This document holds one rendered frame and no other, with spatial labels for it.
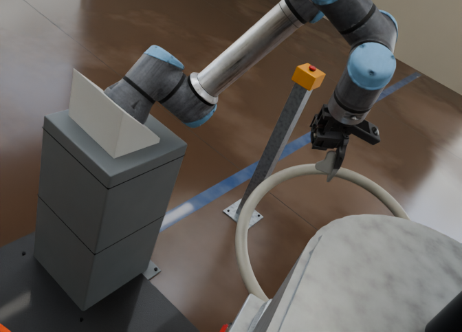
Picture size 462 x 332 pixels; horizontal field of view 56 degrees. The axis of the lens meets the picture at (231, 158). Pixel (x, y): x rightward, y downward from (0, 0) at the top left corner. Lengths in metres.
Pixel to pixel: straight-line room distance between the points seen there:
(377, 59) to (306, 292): 0.69
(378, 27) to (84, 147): 1.09
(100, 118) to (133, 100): 0.13
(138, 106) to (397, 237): 1.36
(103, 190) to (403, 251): 1.35
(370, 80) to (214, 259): 1.82
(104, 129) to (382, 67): 1.03
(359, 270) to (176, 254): 2.19
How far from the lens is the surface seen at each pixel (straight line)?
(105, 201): 1.64
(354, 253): 0.34
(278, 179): 1.18
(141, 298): 2.27
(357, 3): 0.98
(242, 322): 0.49
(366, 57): 0.93
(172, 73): 1.67
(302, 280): 0.30
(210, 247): 2.60
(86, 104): 1.68
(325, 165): 1.12
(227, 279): 2.49
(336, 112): 1.00
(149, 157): 1.67
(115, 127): 1.57
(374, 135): 1.11
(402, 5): 7.25
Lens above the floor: 1.89
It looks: 35 degrees down
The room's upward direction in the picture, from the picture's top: 22 degrees clockwise
